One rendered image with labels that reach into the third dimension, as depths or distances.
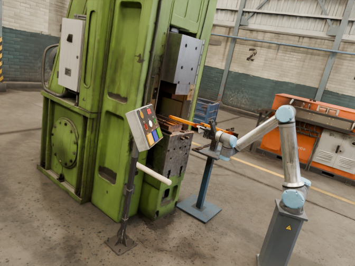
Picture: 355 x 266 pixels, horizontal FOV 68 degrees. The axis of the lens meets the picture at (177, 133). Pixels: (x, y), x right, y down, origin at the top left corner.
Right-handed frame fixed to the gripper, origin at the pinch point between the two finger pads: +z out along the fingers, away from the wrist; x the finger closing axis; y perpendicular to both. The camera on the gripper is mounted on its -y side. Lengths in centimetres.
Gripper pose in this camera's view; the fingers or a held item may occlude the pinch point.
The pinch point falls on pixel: (198, 125)
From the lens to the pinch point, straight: 233.1
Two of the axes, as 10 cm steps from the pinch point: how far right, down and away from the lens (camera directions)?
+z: -7.7, -3.3, 5.5
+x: 6.1, -1.1, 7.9
